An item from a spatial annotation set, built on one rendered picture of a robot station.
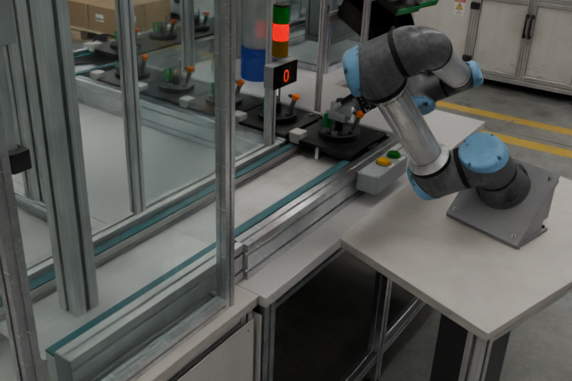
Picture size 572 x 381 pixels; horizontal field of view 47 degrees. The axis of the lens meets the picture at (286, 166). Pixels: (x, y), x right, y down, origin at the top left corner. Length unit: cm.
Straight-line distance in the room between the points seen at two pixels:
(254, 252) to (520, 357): 159
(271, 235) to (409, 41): 58
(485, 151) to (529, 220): 26
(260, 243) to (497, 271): 62
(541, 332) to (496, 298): 142
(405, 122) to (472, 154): 22
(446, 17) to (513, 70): 76
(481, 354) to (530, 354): 133
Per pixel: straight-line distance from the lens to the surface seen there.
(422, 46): 154
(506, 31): 606
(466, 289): 170
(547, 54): 603
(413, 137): 170
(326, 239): 182
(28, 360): 117
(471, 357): 169
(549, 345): 305
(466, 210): 198
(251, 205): 185
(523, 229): 192
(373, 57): 155
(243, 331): 160
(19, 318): 111
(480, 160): 177
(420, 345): 286
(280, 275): 166
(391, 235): 187
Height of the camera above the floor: 181
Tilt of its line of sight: 25 degrees down
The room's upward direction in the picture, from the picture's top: 2 degrees clockwise
